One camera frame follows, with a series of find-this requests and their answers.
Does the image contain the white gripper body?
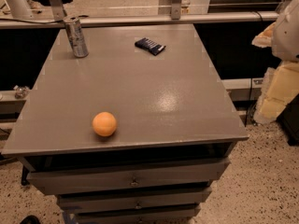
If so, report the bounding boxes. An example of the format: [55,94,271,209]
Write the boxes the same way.
[272,0,299,62]

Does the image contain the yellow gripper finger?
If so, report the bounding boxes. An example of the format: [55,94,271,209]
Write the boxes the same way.
[251,22,276,48]
[253,61,299,124]

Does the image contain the orange fruit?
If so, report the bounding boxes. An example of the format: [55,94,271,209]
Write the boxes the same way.
[92,112,117,137]

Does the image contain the blue rxbar blueberry wrapper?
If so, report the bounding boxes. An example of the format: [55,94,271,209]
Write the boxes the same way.
[135,37,165,56]

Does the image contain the grey drawer cabinet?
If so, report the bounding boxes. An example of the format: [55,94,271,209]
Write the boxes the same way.
[1,23,249,224]

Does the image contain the bottom grey drawer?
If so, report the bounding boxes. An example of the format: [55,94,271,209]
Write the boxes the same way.
[76,204,200,224]

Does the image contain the grey drawer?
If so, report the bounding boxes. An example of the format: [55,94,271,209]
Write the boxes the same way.
[76,204,200,224]
[28,158,230,195]
[58,186,211,214]

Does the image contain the silver drink can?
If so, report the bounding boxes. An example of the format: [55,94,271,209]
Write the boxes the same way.
[64,16,89,58]

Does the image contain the middle grey drawer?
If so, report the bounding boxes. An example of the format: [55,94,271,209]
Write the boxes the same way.
[58,186,211,214]

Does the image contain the white pipe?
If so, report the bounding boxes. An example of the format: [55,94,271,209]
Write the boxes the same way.
[6,0,33,19]

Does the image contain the crumpled clear plastic piece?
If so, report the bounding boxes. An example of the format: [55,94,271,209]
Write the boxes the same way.
[13,85,30,99]

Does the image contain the top grey drawer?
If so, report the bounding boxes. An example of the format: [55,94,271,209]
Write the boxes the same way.
[28,158,230,195]

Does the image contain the black shoe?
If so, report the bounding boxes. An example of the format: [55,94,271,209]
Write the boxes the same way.
[20,215,40,224]

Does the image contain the black cable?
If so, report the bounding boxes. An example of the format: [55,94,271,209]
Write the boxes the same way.
[244,11,264,127]

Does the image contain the metal horizontal rail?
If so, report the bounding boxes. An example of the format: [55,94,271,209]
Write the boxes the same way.
[0,11,278,29]

